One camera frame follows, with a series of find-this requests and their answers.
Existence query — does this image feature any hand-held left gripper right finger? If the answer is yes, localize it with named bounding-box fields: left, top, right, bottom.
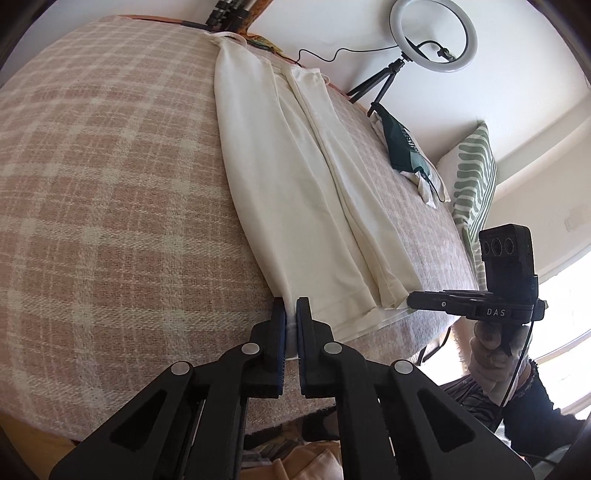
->
left=295, top=296, right=536, bottom=480

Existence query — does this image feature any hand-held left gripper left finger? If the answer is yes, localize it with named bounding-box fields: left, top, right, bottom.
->
left=48, top=298, right=289, bottom=480

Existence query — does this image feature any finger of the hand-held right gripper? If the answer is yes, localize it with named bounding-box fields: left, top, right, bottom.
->
left=406, top=292, right=482, bottom=315
left=441, top=289, right=493, bottom=302

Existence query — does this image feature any person's right forearm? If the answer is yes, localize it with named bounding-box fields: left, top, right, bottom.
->
left=501, top=359, right=583, bottom=459

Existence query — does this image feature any person's right hand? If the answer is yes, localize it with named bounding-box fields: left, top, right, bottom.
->
left=465, top=320, right=532, bottom=408

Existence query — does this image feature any green striped pillow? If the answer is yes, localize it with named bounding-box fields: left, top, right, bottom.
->
left=436, top=121, right=498, bottom=268

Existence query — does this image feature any bright window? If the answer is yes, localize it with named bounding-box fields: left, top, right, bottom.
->
left=531, top=249, right=591, bottom=416

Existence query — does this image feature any white cloth bag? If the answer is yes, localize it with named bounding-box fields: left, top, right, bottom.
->
left=401, top=165, right=451, bottom=209

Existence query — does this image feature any grey striped cloth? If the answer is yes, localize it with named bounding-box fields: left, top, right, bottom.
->
left=440, top=378, right=505, bottom=432

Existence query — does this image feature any beige cloth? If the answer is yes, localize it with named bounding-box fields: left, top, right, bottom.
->
left=240, top=440, right=345, bottom=480

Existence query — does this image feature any dark green cloth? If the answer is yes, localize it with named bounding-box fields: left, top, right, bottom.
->
left=376, top=104, right=435, bottom=178

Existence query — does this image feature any pink plaid blanket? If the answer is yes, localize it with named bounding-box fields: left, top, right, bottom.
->
left=0, top=16, right=481, bottom=444

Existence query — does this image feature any small black tripod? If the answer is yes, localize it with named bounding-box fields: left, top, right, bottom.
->
left=347, top=53, right=411, bottom=117

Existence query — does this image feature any colourful crumpled cloth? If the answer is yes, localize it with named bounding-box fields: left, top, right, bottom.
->
left=248, top=34, right=283, bottom=55

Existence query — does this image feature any orange brown plank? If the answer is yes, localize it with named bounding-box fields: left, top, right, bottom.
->
left=250, top=0, right=274, bottom=34

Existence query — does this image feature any folded silver tripod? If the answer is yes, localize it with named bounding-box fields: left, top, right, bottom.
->
left=205, top=0, right=254, bottom=33

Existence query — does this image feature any orange bed sheet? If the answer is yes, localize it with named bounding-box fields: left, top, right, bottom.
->
left=117, top=13, right=352, bottom=100

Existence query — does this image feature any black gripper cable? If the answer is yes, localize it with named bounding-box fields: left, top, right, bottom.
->
left=501, top=320, right=537, bottom=408

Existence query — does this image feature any white ring light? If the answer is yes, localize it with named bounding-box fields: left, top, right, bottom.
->
left=389, top=0, right=478, bottom=73

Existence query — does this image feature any black ring light cable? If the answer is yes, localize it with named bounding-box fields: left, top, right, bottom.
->
left=277, top=45, right=393, bottom=65

